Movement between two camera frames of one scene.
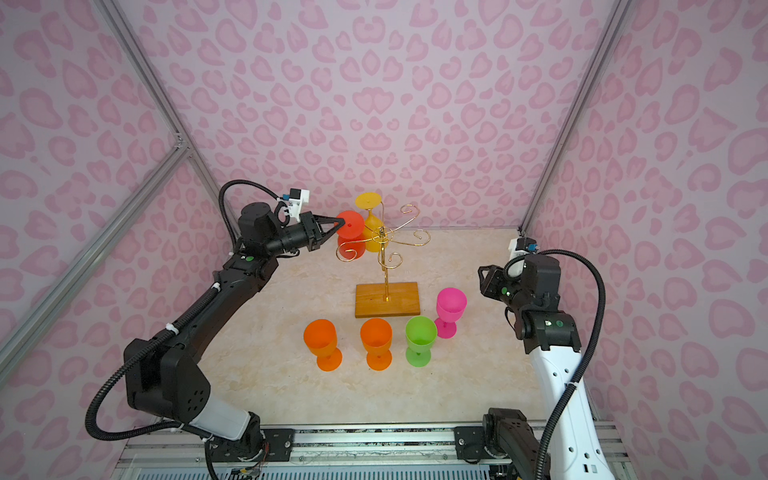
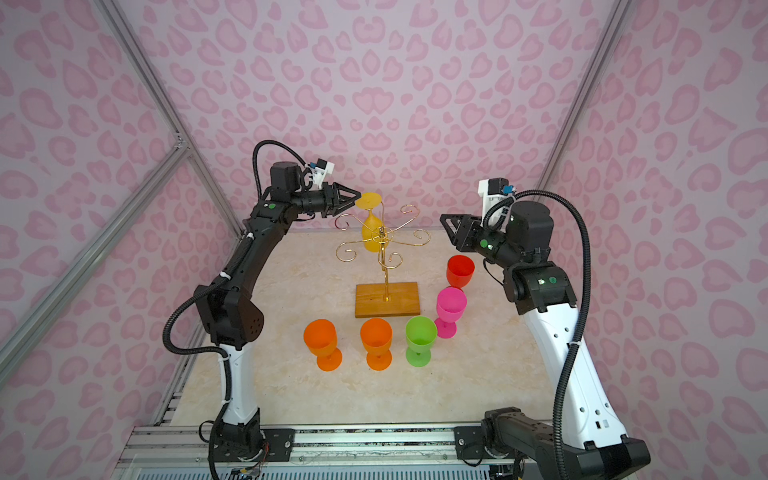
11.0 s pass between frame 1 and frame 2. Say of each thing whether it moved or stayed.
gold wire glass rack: stayed
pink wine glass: stayed
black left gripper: moved
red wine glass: moved
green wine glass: stayed
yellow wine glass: stayed
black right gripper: moved
